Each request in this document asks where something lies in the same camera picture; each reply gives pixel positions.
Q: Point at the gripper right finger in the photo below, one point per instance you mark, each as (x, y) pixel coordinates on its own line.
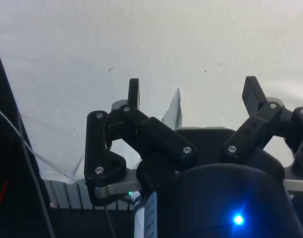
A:
(253, 134)

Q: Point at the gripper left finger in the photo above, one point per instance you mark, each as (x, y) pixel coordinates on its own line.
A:
(151, 134)

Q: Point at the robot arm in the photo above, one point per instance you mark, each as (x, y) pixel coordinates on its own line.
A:
(138, 218)

